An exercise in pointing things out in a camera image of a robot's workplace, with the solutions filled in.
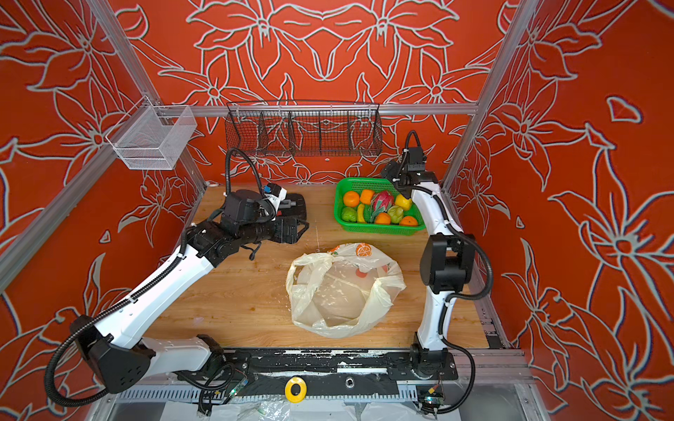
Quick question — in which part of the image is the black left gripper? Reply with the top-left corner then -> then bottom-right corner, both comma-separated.
240,210 -> 310,246

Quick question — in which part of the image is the red dragon fruit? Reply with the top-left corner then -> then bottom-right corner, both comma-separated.
368,191 -> 395,223

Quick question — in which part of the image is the orange printed plastic bag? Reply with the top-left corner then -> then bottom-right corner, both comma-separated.
285,243 -> 407,339

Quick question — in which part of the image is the green apple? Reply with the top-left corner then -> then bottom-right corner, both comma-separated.
387,205 -> 405,225

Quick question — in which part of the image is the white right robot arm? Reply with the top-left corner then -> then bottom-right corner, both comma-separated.
381,131 -> 493,417

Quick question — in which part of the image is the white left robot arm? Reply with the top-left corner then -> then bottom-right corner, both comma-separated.
44,178 -> 310,408

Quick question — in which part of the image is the green plastic basket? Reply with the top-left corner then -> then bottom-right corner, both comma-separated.
333,178 -> 426,236

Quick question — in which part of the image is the yellow banana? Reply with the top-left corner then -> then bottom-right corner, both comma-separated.
357,203 -> 367,224

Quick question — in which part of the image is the yellow round button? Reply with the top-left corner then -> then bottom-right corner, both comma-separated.
284,376 -> 308,403

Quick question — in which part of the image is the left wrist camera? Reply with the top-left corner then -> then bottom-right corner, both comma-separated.
263,182 -> 287,212

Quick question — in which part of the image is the black wire mesh basket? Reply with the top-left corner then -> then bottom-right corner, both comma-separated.
226,100 -> 384,158

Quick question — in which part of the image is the white wire mesh basket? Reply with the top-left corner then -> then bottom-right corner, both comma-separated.
105,96 -> 197,170

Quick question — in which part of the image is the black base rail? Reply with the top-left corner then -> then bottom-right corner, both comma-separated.
176,346 -> 459,398

